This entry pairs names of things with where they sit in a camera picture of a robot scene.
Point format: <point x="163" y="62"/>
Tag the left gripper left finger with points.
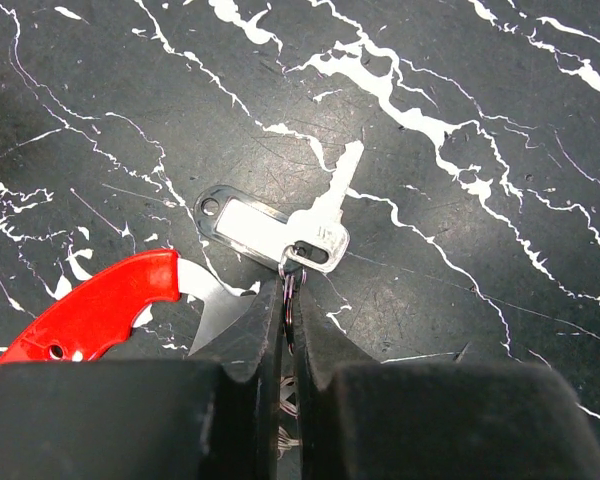
<point x="213" y="415"/>

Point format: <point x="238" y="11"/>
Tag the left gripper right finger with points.
<point x="363" y="419"/>

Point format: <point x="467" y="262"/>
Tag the red handled keyring holder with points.
<point x="99" y="314"/>

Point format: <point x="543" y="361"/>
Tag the silver key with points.
<point x="321" y="226"/>

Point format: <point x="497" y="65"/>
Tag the black key tag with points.
<point x="239" y="221"/>

